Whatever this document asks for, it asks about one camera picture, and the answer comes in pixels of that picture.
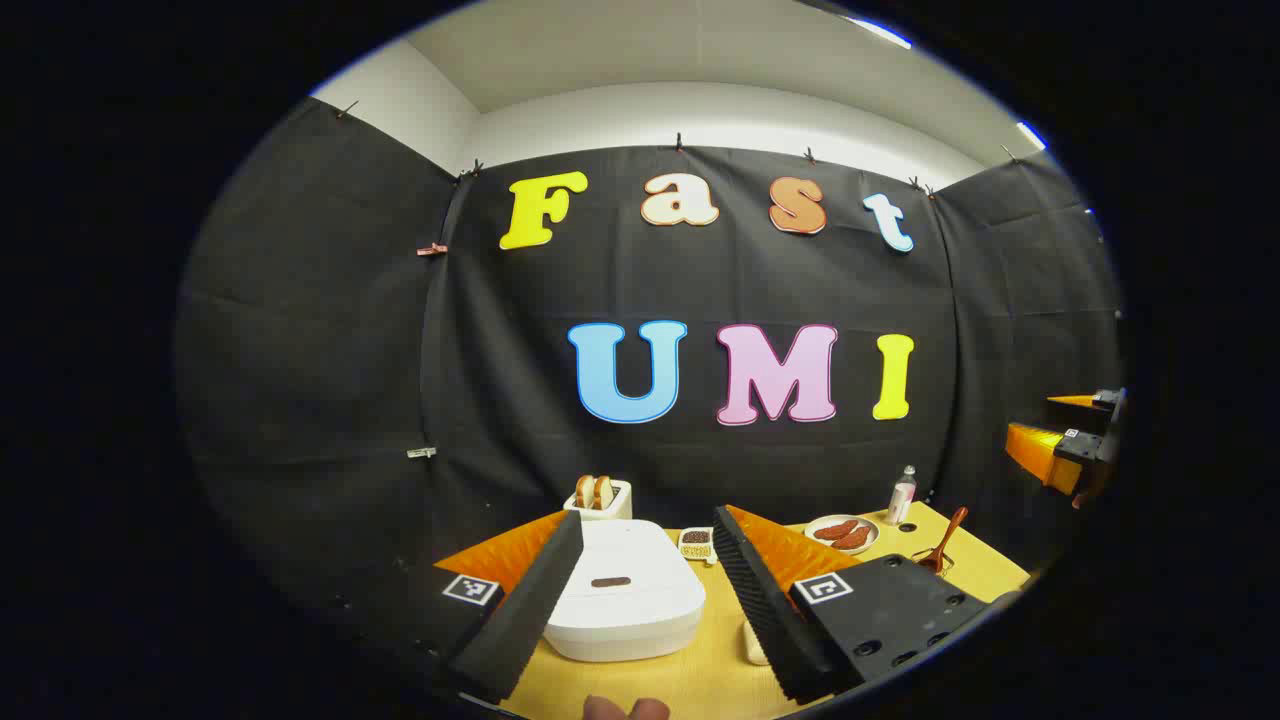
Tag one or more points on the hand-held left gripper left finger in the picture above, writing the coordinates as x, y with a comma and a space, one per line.
530, 610

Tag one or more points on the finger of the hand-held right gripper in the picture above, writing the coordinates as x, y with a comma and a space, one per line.
1105, 400
1035, 450

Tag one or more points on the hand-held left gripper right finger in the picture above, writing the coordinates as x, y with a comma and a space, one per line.
765, 610

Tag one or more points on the clear rice container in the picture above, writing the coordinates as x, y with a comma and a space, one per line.
752, 645

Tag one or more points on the white rice cooker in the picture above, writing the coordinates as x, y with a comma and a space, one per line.
630, 610

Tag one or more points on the brown wooden spoon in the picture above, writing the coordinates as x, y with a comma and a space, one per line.
950, 530

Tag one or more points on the white divided bean dish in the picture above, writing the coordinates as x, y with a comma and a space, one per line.
695, 545

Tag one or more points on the red sausage piece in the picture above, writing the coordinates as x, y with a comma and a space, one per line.
853, 540
835, 530

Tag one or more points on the toasted bread slice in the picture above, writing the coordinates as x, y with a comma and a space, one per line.
604, 491
584, 491

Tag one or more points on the white round plate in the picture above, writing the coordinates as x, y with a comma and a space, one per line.
870, 532

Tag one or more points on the white toaster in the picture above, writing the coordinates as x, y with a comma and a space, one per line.
617, 506

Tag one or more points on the small clear bottle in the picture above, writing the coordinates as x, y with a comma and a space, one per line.
901, 498

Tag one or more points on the small ceiling light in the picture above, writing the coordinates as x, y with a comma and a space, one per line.
1031, 135

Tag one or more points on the black backdrop cloth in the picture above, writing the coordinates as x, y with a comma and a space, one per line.
350, 350

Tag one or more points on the long ceiling light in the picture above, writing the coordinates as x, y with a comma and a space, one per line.
882, 32

